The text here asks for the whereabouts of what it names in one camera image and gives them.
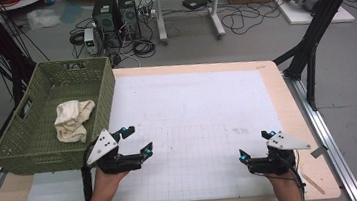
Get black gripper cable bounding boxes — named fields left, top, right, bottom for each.
left=252, top=154, right=310, bottom=201
left=78, top=146, right=96, bottom=201

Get grey tape piece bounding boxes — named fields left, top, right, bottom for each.
left=309, top=144, right=330, bottom=160

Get white grid mat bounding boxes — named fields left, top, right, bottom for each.
left=95, top=59, right=291, bottom=201

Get person's right hand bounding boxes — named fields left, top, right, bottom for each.
left=263, top=164, right=302, bottom=190

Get white floor board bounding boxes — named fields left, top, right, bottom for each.
left=274, top=0, right=356, bottom=31

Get coiled black cable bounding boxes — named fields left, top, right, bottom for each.
left=68, top=30, right=87, bottom=49

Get cream printed cloth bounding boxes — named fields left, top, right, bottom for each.
left=51, top=97, right=100, bottom=147

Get round white table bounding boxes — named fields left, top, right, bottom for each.
left=0, top=0, right=53, bottom=13

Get green woven basket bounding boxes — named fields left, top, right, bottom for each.
left=0, top=54, right=126, bottom=179

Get thin wooden stick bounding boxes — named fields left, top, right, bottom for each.
left=300, top=169, right=327, bottom=198

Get clear plastic bag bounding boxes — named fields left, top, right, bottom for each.
left=25, top=6, right=63, bottom=31

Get pale grey foam sheet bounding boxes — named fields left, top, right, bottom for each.
left=19, top=163, right=125, bottom=201

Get white metal stand leg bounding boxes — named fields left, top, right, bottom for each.
left=154, top=0, right=170, bottom=47
left=207, top=0, right=228, bottom=42

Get person's left hand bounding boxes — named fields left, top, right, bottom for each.
left=90, top=164, right=135, bottom=201

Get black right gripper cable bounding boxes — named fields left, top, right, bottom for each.
left=252, top=154, right=310, bottom=201

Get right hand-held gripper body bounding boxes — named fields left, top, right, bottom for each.
left=243, top=128, right=315, bottom=179

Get black flat device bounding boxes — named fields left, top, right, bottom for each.
left=181, top=0, right=215, bottom=12

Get loose black floor cables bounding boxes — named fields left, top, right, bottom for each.
left=218, top=0, right=283, bottom=38

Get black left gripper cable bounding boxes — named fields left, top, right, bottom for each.
left=78, top=146, right=96, bottom=201

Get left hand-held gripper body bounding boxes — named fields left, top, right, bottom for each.
left=81, top=125, right=145, bottom=178

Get white power supply box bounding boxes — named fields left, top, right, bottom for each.
left=83, top=27, right=99, bottom=56

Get black computer tower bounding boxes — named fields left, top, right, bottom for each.
left=117, top=0, right=143, bottom=42
left=90, top=0, right=124, bottom=51

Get black cable bundle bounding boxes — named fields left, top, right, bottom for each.
left=131, top=37, right=158, bottom=60

